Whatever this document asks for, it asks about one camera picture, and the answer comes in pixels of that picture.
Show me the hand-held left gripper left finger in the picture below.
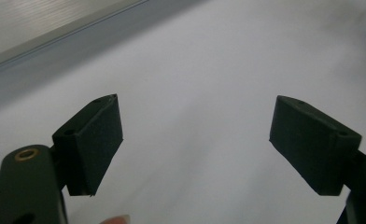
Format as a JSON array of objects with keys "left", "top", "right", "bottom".
[{"left": 51, "top": 93, "right": 124, "bottom": 197}]

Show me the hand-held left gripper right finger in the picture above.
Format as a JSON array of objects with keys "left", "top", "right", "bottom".
[{"left": 268, "top": 94, "right": 363, "bottom": 197}]

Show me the aluminium frame rail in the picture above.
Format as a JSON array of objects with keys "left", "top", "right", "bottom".
[{"left": 0, "top": 0, "right": 151, "bottom": 75}]

